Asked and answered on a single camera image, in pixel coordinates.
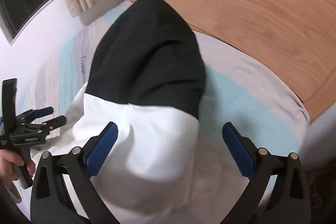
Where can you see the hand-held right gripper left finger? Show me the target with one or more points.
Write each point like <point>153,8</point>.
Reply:
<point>101,150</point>

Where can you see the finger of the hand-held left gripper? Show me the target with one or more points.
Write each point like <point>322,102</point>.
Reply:
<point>56,121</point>
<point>43,111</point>

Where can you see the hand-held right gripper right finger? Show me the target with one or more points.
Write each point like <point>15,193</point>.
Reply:
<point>239,150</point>

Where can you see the white and black hooded jacket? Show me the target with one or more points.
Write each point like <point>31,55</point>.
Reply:
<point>147,69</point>

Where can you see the person's left hand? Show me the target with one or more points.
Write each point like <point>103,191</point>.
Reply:
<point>8,166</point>

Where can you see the bed with striped sheet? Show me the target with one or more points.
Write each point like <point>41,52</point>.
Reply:
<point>236,98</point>

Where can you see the wooden headboard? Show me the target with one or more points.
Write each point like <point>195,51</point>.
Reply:
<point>236,3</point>

